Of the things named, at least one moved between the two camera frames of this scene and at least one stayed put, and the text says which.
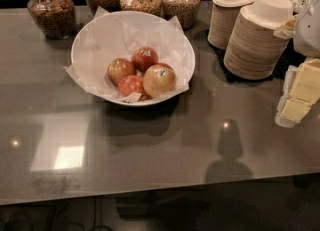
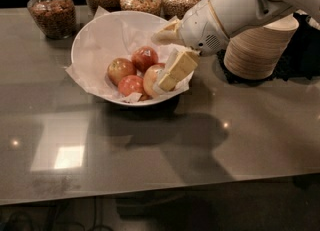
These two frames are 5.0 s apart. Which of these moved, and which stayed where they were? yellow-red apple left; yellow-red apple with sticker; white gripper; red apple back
Moved: white gripper
Stayed: yellow-red apple with sticker; yellow-red apple left; red apple back
